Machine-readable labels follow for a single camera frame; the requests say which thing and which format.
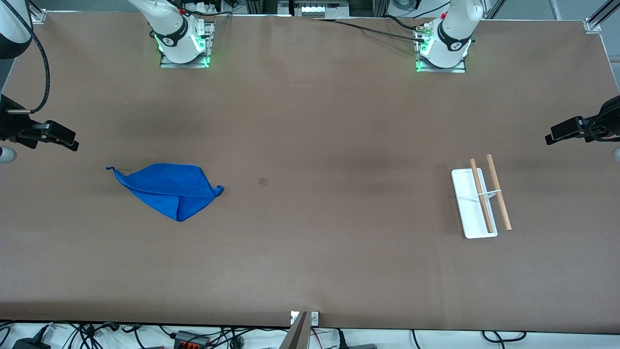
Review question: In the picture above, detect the black box with orange connectors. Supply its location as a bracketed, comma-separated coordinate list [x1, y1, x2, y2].
[174, 331, 210, 349]

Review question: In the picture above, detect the black looped floor cable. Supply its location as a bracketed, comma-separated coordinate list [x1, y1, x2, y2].
[482, 331, 527, 343]

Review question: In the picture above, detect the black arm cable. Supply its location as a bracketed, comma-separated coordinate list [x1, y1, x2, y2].
[15, 0, 50, 114]

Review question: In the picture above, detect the white power strip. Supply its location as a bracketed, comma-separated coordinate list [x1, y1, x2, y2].
[279, 0, 349, 19]

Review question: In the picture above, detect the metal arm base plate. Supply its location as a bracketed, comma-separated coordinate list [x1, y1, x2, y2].
[415, 27, 467, 74]
[160, 20, 215, 69]

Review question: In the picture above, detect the black table cable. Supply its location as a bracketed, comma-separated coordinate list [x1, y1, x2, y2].
[310, 17, 427, 43]
[383, 15, 428, 34]

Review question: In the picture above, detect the blue microfiber towel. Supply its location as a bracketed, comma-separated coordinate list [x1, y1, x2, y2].
[106, 163, 225, 222]

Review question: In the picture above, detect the black power adapter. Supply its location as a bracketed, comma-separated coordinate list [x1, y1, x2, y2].
[12, 325, 51, 349]

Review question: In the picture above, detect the grey camera support strut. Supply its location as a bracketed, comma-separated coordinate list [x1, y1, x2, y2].
[279, 312, 311, 349]

